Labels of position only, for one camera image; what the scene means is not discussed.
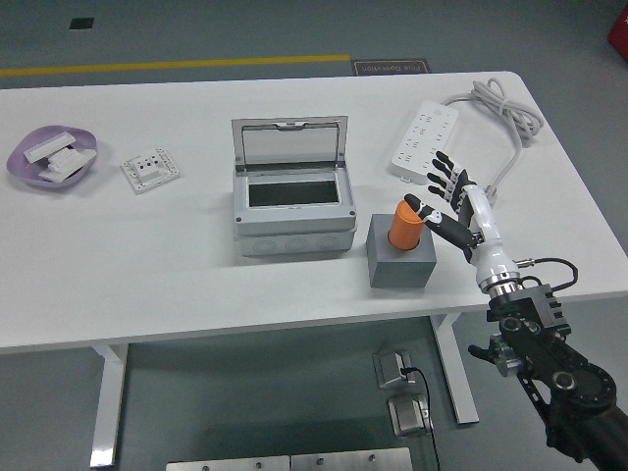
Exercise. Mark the white plastic clip piece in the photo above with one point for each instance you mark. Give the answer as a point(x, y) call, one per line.
point(73, 157)

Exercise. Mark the metal floor socket box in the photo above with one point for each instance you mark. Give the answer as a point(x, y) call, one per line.
point(390, 368)
point(409, 417)

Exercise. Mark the white table leg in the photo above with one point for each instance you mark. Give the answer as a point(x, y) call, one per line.
point(456, 373)
point(110, 392)

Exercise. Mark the long white plastic bar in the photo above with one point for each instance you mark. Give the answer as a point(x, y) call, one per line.
point(49, 145)

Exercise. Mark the grey cube with round hole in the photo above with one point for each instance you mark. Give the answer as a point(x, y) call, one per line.
point(400, 272)

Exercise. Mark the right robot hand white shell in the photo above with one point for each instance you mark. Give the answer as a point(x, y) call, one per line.
point(486, 221)

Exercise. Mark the metal base plate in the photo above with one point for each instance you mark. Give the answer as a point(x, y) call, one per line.
point(228, 464)
point(350, 460)

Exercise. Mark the brown floor sign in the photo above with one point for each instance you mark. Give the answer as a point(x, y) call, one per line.
point(390, 68)

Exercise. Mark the orange cylinder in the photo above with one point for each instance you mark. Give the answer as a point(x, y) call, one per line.
point(404, 233)

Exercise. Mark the white power strip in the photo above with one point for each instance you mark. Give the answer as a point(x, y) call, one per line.
point(417, 142)

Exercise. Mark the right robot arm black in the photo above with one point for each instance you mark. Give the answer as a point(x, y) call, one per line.
point(539, 338)

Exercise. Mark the grey junction box clear lid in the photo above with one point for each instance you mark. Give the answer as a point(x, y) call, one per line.
point(294, 225)

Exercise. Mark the yellow floor tape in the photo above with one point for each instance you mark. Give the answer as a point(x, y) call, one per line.
point(196, 63)

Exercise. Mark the black floor square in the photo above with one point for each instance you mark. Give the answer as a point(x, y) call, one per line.
point(81, 23)

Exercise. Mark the white wall socket panel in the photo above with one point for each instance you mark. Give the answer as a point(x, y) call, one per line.
point(152, 172)

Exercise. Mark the flat white plastic piece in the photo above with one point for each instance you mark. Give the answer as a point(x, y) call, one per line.
point(56, 175)

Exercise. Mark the purple bowl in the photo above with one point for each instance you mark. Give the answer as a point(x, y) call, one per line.
point(84, 140)

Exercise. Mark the red object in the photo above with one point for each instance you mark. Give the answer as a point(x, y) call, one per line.
point(619, 32)

